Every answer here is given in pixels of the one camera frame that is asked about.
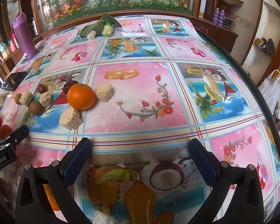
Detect fruit pattern tablecloth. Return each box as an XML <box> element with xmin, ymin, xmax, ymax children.
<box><xmin>0</xmin><ymin>15</ymin><xmax>280</xmax><ymax>223</ymax></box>

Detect small beige chunk by leaf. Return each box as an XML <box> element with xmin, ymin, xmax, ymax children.
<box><xmin>87</xmin><ymin>31</ymin><xmax>97</xmax><ymax>41</ymax></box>

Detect beige sugarcane chunk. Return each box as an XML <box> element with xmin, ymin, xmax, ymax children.
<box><xmin>19</xmin><ymin>91</ymin><xmax>34</xmax><ymax>107</ymax></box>
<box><xmin>39</xmin><ymin>91</ymin><xmax>52</xmax><ymax>107</ymax></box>
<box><xmin>59</xmin><ymin>108</ymin><xmax>83</xmax><ymax>130</ymax></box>
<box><xmin>94</xmin><ymin>83</ymin><xmax>114</xmax><ymax>103</ymax></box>

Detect brown longan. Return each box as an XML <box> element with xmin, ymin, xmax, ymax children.
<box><xmin>29</xmin><ymin>101</ymin><xmax>44</xmax><ymax>116</ymax></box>
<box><xmin>14</xmin><ymin>93</ymin><xmax>21</xmax><ymax>105</ymax></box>

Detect pink bottle on shelf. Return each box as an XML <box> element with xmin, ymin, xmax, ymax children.
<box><xmin>9</xmin><ymin>32</ymin><xmax>18</xmax><ymax>52</ymax></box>

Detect dark red wrinkled date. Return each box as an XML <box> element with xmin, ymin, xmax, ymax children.
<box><xmin>62</xmin><ymin>80</ymin><xmax>78</xmax><ymax>95</ymax></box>

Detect purple spray can pair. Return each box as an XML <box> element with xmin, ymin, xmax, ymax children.
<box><xmin>212</xmin><ymin>8</ymin><xmax>225</xmax><ymax>27</ymax></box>

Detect white plastic bag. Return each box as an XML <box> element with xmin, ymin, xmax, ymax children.
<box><xmin>259</xmin><ymin>70</ymin><xmax>280</xmax><ymax>114</ymax></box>

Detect black smartphone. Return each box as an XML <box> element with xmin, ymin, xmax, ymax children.
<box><xmin>1</xmin><ymin>71</ymin><xmax>28</xmax><ymax>91</ymax></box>

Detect large orange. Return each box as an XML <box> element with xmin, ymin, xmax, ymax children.
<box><xmin>67</xmin><ymin>83</ymin><xmax>95</xmax><ymax>110</ymax></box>

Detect small orange tangerine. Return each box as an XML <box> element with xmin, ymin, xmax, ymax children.
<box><xmin>0</xmin><ymin>124</ymin><xmax>13</xmax><ymax>140</ymax></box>

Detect green leaf wrapped vegetable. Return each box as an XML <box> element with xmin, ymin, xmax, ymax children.
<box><xmin>80</xmin><ymin>14</ymin><xmax>122</xmax><ymax>38</ymax></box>

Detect brown longan front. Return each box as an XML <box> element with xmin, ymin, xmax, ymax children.
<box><xmin>29</xmin><ymin>101</ymin><xmax>44</xmax><ymax>116</ymax></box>

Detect smooth red jujube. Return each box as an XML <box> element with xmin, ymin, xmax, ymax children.
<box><xmin>37</xmin><ymin>84</ymin><xmax>47</xmax><ymax>94</ymax></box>

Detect purple thermos bottle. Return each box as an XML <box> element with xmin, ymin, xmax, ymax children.
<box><xmin>12</xmin><ymin>12</ymin><xmax>37</xmax><ymax>60</ymax></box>

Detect beige sugarcane chunk front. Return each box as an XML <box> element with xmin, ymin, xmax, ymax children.
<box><xmin>59</xmin><ymin>108</ymin><xmax>83</xmax><ymax>130</ymax></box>

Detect brown longan back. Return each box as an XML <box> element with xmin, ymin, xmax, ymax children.
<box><xmin>14</xmin><ymin>93</ymin><xmax>21</xmax><ymax>105</ymax></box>

